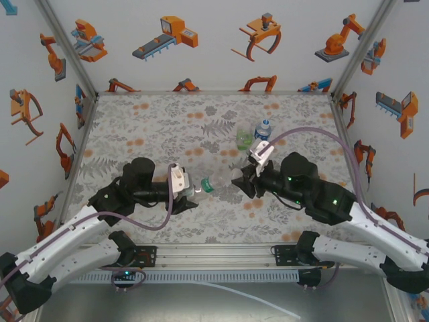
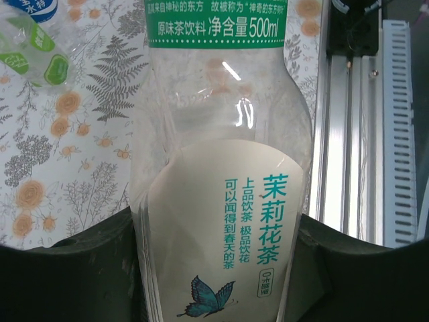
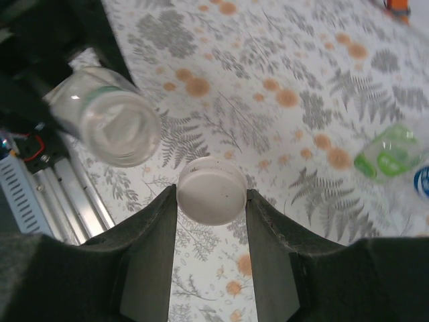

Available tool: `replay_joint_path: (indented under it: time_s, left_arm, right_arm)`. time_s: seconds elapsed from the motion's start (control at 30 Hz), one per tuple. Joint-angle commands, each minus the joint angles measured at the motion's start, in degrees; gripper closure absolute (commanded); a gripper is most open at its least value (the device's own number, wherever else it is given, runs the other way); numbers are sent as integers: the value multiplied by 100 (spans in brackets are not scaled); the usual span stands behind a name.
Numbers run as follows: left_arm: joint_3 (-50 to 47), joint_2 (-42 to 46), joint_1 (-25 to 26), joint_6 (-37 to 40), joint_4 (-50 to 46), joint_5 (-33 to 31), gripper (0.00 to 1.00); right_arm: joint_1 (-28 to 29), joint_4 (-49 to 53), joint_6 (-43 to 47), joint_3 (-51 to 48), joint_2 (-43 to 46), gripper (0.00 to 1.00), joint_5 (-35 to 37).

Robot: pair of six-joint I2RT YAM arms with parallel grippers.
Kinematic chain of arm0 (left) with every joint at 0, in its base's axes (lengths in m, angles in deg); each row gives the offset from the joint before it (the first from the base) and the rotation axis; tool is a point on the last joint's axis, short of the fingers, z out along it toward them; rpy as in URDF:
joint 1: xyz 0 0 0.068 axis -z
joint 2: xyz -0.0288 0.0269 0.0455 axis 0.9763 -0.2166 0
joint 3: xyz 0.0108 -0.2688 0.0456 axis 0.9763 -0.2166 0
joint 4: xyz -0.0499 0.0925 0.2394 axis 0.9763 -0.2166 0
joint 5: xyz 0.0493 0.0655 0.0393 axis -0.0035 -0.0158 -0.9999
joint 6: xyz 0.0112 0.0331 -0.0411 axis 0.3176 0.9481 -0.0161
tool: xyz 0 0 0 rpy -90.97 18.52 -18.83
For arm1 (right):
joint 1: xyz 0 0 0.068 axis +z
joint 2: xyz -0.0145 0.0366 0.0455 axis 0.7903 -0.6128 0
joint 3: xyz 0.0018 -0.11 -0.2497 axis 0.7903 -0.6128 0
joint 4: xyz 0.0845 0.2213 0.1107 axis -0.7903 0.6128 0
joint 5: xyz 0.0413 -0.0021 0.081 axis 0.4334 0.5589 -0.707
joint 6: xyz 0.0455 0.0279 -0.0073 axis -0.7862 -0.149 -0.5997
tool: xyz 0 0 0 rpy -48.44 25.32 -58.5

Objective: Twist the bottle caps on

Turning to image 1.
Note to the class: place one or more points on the green tinted plastic bottle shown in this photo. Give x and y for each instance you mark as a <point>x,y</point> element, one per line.
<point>244,139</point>

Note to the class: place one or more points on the clear bottle with green label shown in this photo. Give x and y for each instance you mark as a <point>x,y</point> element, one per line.
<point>208,185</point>

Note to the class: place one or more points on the blue label plastic bottle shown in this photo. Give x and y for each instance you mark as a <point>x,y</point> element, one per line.
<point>262,134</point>

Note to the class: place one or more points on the blue bottle cap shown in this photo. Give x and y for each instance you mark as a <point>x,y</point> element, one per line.
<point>265,122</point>

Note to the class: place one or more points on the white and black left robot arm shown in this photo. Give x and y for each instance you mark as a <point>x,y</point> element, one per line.
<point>60,234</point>

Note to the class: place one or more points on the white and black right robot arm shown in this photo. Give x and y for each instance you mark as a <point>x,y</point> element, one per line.
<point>385,231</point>

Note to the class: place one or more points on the floral patterned tablecloth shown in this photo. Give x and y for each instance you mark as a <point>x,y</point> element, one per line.
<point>151,127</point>

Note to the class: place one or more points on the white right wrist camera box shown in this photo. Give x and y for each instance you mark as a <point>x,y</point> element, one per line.
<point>261,152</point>

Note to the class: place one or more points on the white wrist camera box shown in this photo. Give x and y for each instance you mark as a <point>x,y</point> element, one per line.
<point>261,152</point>
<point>177,177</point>

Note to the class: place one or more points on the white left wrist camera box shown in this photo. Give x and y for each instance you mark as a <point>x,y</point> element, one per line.
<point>177,177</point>

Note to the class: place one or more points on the aluminium side frame rail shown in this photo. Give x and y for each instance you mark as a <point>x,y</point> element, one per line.
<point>78,161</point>
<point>352,161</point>

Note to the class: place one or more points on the aluminium front frame rail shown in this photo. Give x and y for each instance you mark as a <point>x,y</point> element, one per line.
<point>214,256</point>

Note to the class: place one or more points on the aluminium frame post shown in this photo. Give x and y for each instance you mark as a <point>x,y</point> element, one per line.
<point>67,47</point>
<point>362,50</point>

